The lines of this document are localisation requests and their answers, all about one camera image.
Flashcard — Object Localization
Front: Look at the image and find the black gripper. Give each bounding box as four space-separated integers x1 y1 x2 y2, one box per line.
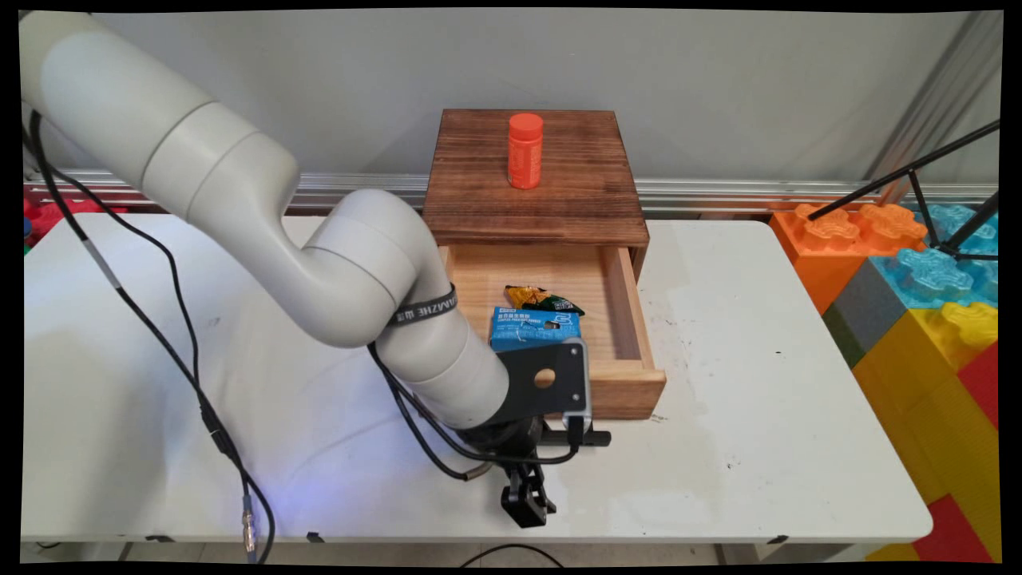
458 415 558 529

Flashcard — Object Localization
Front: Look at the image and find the light wooden drawer black handle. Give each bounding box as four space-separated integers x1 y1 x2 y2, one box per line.
437 243 668 450

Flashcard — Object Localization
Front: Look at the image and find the blue cardboard box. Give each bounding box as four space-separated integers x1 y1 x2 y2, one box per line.
488 306 583 355

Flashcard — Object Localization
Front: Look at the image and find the gold green snack packet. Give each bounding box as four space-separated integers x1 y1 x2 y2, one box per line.
504 284 586 319

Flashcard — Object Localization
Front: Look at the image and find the orange plastic bottle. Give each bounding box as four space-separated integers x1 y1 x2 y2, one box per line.
508 113 545 191

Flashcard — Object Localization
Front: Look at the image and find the orange giant toy brick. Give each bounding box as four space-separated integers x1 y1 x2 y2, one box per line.
769 203 932 317

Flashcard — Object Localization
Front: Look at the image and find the grey giant toy brick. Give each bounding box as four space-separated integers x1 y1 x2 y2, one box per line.
821 260 908 370

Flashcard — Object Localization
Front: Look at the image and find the yellow giant toy brick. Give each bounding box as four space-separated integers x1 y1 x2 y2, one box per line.
850 303 1000 561

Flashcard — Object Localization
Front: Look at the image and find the blue giant toy brick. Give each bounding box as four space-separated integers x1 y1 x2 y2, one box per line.
869 204 1000 312

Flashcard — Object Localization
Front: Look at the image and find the black tripod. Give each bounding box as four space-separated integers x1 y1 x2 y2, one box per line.
806 120 1001 264

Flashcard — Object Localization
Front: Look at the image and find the black looped floor cable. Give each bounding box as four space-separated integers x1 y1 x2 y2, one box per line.
458 544 564 569

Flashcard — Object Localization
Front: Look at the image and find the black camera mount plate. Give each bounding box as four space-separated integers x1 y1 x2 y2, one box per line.
497 342 588 428

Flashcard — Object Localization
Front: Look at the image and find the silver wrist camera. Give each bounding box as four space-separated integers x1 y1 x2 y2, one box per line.
561 338 594 437

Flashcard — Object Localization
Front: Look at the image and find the black printed velcro strap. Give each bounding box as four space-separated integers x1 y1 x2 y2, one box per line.
390 283 460 329

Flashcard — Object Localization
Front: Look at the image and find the aluminium frame rail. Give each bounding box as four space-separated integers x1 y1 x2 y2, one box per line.
24 166 1000 218

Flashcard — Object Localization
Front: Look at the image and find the black cable with white label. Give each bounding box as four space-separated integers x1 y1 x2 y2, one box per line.
26 110 260 565

